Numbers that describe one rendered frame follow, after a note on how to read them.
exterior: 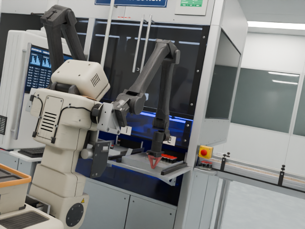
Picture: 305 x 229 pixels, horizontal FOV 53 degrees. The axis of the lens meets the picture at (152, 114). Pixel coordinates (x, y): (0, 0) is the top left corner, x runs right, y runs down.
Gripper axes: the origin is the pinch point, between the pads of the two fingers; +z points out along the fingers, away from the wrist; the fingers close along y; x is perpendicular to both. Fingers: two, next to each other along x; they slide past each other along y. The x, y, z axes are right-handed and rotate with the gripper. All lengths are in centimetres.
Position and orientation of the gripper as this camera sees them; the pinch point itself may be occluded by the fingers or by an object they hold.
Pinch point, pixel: (153, 167)
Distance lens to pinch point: 171.3
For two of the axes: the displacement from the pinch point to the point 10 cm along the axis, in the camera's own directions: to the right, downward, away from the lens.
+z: -1.7, 9.8, 0.4
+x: -8.9, -1.7, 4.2
